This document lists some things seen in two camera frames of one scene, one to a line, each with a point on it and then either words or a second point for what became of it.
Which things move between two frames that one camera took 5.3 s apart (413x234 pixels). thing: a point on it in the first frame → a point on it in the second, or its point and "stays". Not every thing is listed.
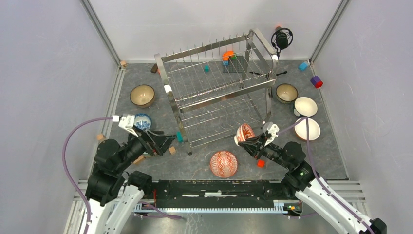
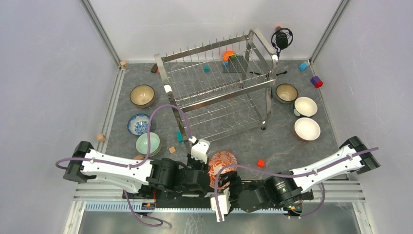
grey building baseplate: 235,66 stays
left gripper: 153,141 → 203,165
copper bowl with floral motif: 142,95 stays
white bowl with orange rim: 314,130 stays
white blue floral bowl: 142,121 stays
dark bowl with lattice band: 286,93 stays
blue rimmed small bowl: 304,106 stays
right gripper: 253,147 → 234,180
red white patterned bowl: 244,132 → 215,164
